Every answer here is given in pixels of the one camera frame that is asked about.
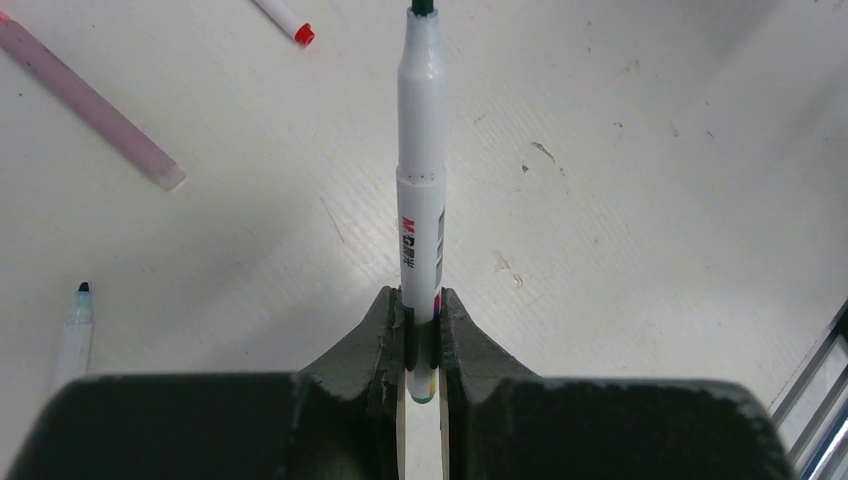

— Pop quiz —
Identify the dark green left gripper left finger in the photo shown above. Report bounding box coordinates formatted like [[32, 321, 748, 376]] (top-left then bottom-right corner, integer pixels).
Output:
[[8, 287, 404, 479]]

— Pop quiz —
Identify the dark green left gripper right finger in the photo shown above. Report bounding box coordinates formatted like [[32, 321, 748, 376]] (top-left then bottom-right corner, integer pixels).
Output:
[[440, 289, 796, 479]]

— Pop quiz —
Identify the white pen green end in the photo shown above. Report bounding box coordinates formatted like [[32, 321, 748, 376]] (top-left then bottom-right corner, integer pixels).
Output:
[[396, 1, 447, 404]]

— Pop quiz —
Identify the white pen blue end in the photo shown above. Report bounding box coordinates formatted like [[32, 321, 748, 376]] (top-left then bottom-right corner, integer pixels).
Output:
[[54, 281, 94, 389]]

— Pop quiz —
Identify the pink highlighter pen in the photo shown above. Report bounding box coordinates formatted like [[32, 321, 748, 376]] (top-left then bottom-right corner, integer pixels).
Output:
[[1, 14, 186, 191]]

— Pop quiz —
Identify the white pen red end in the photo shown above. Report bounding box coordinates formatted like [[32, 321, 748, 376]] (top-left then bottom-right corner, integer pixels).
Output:
[[254, 0, 315, 47]]

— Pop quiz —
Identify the aluminium front rail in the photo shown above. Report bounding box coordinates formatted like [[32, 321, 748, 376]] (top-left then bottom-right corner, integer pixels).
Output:
[[771, 305, 847, 479]]

